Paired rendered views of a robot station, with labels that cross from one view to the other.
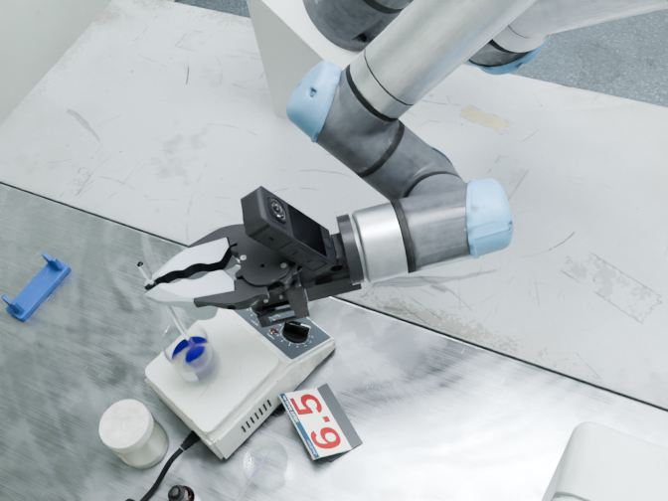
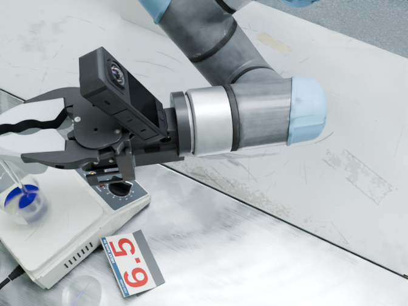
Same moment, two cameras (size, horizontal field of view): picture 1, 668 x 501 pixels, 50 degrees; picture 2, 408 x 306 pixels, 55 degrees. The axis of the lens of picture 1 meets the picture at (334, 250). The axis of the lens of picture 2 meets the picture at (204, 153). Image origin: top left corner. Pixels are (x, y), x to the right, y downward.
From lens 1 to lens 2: 0.29 m
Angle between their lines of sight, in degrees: 10
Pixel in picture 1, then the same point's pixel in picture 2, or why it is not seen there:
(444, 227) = (271, 113)
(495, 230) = (312, 122)
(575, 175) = (334, 91)
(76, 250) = not seen: outside the picture
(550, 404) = (311, 260)
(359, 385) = (166, 233)
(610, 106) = (359, 48)
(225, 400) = (51, 242)
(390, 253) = (218, 132)
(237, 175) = not seen: hidden behind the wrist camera
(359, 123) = (201, 9)
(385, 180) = (215, 67)
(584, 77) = not seen: hidden behind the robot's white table
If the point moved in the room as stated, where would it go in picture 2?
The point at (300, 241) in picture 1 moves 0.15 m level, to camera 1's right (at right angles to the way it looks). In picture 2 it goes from (136, 109) to (292, 97)
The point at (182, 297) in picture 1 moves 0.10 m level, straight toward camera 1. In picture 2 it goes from (9, 152) to (46, 241)
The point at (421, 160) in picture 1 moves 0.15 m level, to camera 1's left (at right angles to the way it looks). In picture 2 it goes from (248, 54) to (123, 62)
